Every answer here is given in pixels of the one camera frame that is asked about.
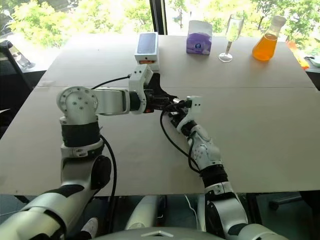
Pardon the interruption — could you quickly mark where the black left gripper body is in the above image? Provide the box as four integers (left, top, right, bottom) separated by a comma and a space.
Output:
144, 89, 165, 114

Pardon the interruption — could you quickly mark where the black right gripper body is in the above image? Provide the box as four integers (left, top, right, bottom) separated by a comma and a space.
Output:
166, 99, 192, 127

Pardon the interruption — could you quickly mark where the white phone box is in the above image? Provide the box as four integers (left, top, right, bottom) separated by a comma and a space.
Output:
134, 31, 161, 71

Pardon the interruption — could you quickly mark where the purple tissue box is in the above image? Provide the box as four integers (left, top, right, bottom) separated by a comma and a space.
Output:
185, 20, 214, 56

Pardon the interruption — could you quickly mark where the clear champagne glass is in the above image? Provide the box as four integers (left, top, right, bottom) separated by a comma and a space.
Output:
218, 13, 245, 63

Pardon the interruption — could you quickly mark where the white robot leg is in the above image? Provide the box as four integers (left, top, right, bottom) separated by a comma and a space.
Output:
124, 195, 161, 231

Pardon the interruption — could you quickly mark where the glass flask with orange liquid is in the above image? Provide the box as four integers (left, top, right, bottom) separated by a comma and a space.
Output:
251, 15, 287, 62

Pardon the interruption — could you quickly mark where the grey rounded robot torso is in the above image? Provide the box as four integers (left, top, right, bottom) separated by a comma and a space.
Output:
91, 226, 210, 240

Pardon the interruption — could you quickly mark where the black chair base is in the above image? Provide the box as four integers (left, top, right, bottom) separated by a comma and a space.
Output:
268, 194, 303, 211

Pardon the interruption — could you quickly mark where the white sneaker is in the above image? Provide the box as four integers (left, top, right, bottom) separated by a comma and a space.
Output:
80, 216, 100, 240

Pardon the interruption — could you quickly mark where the black side table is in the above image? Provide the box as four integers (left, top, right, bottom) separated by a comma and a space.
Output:
304, 67, 320, 91

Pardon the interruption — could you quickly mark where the white bowl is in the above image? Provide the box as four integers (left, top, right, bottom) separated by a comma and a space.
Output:
303, 55, 320, 68

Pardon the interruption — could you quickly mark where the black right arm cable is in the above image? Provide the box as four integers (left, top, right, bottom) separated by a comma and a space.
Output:
159, 99, 202, 176

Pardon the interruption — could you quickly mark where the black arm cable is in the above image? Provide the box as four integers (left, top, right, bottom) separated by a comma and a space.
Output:
159, 99, 202, 176
90, 74, 133, 202

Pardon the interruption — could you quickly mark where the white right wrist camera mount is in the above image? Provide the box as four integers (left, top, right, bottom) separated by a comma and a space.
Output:
174, 95, 203, 131

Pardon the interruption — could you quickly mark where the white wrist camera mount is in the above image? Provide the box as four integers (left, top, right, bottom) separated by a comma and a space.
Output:
128, 64, 154, 115
174, 95, 203, 131

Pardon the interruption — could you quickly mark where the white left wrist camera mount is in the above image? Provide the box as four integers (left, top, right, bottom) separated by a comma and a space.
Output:
128, 64, 154, 115

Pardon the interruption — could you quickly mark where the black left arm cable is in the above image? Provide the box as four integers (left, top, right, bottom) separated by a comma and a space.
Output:
90, 74, 133, 202

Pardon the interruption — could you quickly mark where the window with dark frame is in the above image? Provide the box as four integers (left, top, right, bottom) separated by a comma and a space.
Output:
149, 0, 168, 36

